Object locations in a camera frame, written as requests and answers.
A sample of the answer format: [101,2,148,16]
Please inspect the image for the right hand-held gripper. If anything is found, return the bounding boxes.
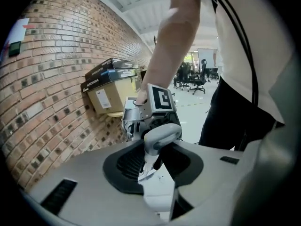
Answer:
[121,83,183,142]

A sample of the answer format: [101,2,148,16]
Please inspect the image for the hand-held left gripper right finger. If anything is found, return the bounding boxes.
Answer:
[162,140,246,223]

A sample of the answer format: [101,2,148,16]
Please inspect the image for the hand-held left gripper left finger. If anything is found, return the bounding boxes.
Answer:
[29,140,176,226]

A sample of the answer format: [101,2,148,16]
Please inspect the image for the person's right forearm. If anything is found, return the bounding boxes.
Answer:
[141,0,202,98]

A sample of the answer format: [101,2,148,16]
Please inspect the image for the person's right hand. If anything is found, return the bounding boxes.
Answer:
[135,88,149,107]

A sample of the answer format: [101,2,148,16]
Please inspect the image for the black office chair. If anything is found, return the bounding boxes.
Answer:
[174,62,191,90]
[188,64,207,95]

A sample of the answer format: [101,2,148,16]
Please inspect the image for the round wooden table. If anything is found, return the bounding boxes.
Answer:
[106,111,125,119]

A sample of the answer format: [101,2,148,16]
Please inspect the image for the large cardboard box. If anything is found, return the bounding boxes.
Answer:
[87,76,143,115]

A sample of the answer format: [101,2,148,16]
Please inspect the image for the person's black trousers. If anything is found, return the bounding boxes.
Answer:
[198,76,284,153]

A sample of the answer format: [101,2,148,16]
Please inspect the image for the whiteboard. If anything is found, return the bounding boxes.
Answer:
[197,48,218,68]

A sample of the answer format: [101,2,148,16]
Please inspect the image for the black box with white lid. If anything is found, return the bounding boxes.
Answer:
[84,57,139,80]

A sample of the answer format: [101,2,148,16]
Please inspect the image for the person's white t-shirt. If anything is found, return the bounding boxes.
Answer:
[169,0,296,125]

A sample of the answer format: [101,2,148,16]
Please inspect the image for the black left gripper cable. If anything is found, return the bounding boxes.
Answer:
[217,0,260,108]

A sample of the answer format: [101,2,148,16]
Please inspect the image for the black wall sign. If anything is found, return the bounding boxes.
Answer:
[8,41,22,57]

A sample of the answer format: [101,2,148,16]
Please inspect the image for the white wall paper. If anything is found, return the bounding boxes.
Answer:
[9,17,30,43]

